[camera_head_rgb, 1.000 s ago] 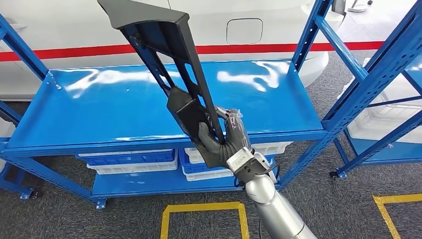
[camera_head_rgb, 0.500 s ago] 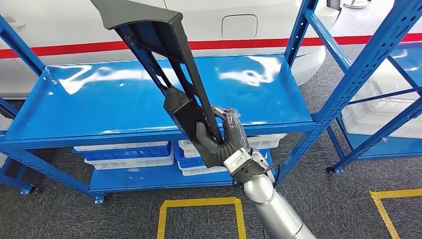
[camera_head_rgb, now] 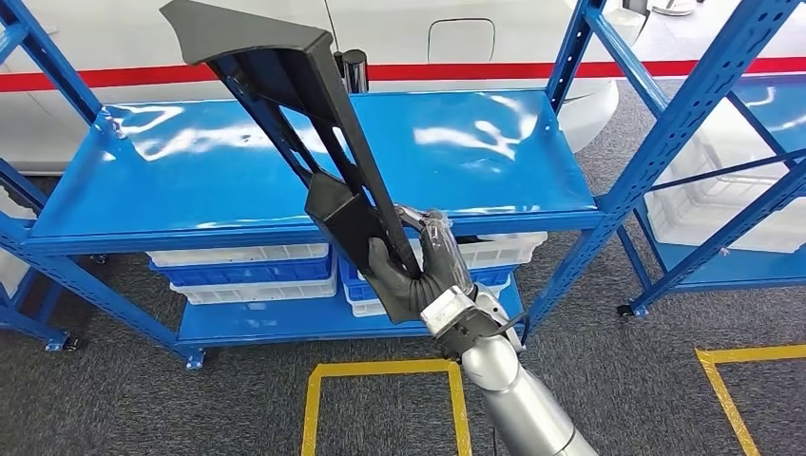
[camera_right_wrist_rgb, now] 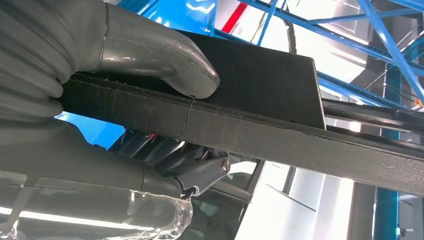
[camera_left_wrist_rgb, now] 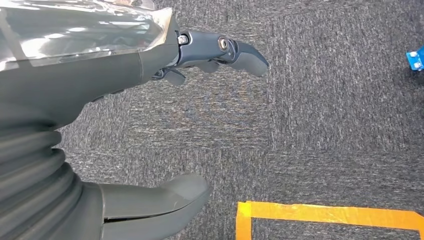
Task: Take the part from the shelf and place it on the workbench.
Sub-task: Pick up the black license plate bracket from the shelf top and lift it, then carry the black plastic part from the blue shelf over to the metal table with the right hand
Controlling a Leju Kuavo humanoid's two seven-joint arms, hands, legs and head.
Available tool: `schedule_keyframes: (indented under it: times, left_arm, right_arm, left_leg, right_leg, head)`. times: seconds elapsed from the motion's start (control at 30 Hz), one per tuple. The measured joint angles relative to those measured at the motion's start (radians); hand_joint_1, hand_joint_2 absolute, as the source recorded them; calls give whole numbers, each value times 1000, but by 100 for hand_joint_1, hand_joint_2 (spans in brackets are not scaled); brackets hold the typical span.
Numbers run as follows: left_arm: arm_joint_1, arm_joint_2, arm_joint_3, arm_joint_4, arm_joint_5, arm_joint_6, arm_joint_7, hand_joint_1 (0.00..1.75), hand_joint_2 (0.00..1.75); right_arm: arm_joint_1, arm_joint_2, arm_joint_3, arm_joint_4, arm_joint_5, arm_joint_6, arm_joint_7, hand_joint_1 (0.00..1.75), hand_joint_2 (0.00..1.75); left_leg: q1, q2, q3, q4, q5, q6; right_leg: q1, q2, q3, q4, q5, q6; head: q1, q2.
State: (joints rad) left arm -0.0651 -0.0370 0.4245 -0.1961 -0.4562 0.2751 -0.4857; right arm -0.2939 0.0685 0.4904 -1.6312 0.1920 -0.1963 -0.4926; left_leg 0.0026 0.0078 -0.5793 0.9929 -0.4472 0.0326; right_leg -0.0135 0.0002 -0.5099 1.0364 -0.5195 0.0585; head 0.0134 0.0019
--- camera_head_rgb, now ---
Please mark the blue plastic bin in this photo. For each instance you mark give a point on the blue plastic bin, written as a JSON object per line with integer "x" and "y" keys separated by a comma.
{"x": 252, "y": 274}
{"x": 491, "y": 277}

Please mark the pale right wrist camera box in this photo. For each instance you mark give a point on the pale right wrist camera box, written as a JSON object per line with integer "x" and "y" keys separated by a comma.
{"x": 444, "y": 311}

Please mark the white car with red stripe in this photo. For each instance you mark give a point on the white car with red stripe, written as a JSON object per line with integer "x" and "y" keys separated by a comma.
{"x": 94, "y": 38}

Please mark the black topped chrome stanchion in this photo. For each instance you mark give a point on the black topped chrome stanchion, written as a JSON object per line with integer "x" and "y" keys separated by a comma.
{"x": 354, "y": 69}

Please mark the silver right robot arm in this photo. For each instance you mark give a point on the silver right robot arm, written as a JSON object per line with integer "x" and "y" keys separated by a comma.
{"x": 522, "y": 409}

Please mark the black part in bin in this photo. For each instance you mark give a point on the black part in bin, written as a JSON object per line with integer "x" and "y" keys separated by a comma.
{"x": 475, "y": 240}

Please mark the chrome stanchion post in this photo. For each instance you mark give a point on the chrome stanchion post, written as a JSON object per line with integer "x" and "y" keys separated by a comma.
{"x": 677, "y": 6}

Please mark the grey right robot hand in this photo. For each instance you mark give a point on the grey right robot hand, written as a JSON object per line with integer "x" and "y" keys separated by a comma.
{"x": 447, "y": 258}

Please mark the long black plastic car part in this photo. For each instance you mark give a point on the long black plastic car part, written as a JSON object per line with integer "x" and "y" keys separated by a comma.
{"x": 340, "y": 220}

